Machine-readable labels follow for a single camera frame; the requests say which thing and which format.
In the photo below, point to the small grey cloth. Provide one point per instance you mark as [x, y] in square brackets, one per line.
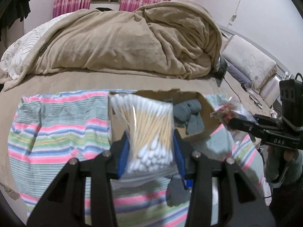
[177, 191]

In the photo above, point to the beige floral pillow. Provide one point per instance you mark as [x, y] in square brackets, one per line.
[253, 61]

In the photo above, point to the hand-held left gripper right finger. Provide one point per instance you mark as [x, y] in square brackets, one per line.
[179, 157]

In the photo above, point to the person's right hand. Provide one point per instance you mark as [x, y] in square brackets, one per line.
[291, 155]

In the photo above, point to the white floral quilt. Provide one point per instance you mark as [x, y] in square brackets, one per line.
[21, 49]

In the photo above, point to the black tablet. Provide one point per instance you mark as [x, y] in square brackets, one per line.
[222, 72]

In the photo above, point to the cardboard box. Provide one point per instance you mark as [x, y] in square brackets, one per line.
[203, 110]

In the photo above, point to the striped towel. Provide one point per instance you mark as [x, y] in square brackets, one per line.
[56, 132]

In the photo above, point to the dark hanging clothes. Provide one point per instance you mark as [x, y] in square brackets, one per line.
[14, 7]

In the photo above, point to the eyeglasses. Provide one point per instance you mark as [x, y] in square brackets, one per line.
[256, 100]

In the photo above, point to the clear bag of red snacks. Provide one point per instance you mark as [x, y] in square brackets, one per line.
[233, 111]

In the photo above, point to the grey pillow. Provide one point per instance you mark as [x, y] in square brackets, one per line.
[236, 73]

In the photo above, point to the beige fleece blanket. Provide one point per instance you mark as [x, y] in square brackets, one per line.
[118, 45]

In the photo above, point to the pack of cotton swabs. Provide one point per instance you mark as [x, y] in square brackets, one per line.
[146, 127]

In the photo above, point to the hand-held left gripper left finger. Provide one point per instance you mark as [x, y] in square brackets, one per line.
[123, 157]

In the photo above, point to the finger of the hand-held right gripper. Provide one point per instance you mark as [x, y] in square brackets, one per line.
[241, 125]
[267, 120]

